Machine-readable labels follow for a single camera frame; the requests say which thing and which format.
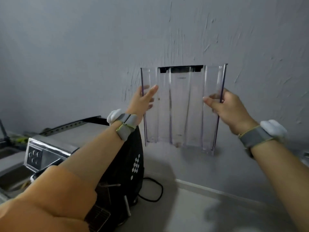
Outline green and yellow items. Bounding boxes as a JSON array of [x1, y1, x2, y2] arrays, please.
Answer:
[[9, 133, 30, 144]]

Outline person's right hand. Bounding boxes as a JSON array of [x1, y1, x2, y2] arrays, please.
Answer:
[[203, 88, 259, 135]]

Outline steel sink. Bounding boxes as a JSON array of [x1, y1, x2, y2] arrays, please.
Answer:
[[0, 147, 33, 199]]

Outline silver and black espresso machine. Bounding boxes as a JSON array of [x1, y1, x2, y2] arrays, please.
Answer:
[[24, 116, 145, 232]]

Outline black power cable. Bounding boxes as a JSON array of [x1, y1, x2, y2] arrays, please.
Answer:
[[138, 177, 164, 203]]

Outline metal steam wand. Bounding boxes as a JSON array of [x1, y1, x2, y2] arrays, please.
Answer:
[[123, 195, 132, 217]]

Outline grey wristband with white tracker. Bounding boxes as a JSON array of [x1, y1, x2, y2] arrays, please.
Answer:
[[107, 109, 138, 142], [238, 119, 288, 160]]

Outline person's left hand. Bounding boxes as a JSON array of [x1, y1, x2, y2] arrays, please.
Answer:
[[126, 85, 159, 117]]

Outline clear plastic water tank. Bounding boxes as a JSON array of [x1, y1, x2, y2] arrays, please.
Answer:
[[140, 64, 228, 156]]

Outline person's right forearm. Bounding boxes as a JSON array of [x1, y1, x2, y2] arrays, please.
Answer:
[[249, 140, 309, 232]]

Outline metal drip tray grate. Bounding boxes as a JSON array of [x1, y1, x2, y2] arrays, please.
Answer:
[[84, 204, 111, 232]]

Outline person's left forearm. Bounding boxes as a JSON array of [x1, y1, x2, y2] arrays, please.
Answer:
[[57, 121, 126, 192]]

